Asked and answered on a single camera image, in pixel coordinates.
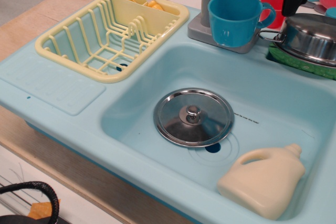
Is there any blue plastic cup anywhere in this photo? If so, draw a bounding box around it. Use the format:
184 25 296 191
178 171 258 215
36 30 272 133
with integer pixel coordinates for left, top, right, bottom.
208 0 276 48

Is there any red plastic cup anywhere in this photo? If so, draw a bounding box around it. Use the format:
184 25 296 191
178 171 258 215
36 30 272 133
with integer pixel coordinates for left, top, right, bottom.
261 0 285 29

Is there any light blue toy sink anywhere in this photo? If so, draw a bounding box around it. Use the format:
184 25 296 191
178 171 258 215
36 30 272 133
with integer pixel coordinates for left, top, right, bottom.
1 0 335 223

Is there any steel pot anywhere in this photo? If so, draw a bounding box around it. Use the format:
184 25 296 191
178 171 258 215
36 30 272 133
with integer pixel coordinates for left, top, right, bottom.
258 13 335 68

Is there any grey toy faucet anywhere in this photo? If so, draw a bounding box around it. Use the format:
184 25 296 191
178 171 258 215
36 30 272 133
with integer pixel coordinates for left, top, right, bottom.
187 0 260 54

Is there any yellow dish rack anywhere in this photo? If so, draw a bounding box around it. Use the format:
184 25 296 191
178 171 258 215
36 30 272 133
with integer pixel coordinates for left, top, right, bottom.
35 0 190 83

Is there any round steel pot lid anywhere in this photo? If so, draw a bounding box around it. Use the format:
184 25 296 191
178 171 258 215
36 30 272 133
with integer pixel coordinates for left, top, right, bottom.
153 88 235 148

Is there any cream detergent bottle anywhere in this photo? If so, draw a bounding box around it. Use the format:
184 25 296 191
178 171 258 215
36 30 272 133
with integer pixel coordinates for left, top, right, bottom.
217 144 306 220

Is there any orange tape piece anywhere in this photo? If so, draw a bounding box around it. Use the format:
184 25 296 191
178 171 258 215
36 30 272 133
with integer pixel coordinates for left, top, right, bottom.
27 202 52 220

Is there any black braided cable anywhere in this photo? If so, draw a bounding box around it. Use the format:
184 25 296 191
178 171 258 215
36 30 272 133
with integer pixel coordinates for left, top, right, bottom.
0 181 61 224

